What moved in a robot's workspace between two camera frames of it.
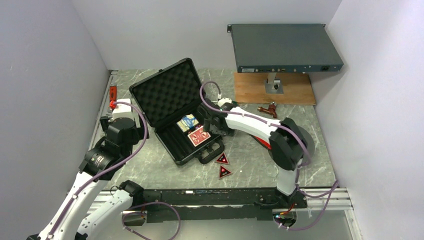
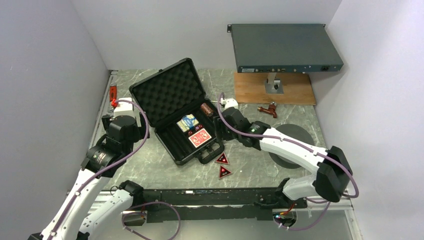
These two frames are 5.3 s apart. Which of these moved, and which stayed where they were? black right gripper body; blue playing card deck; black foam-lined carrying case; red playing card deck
Moved: black right gripper body
Stayed: blue playing card deck; red playing card deck; black foam-lined carrying case
